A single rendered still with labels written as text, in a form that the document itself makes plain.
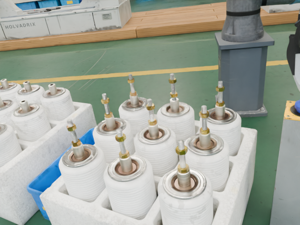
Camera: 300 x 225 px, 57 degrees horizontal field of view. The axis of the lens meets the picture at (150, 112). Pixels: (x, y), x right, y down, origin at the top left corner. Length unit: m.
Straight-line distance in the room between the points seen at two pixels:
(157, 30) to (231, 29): 1.46
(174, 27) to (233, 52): 1.45
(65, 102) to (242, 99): 0.66
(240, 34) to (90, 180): 0.72
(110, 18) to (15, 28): 0.92
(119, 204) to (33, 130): 0.42
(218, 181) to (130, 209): 0.18
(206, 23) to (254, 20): 1.41
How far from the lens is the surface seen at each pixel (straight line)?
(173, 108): 0.70
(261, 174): 0.90
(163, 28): 2.46
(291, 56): 0.54
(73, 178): 0.59
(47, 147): 0.86
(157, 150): 0.59
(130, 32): 2.51
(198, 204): 0.48
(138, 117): 0.73
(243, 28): 1.05
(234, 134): 0.66
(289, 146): 0.60
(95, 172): 0.59
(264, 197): 0.84
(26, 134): 0.88
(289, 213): 0.71
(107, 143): 0.65
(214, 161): 0.55
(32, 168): 0.85
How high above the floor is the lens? 0.60
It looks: 29 degrees down
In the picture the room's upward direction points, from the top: 8 degrees counter-clockwise
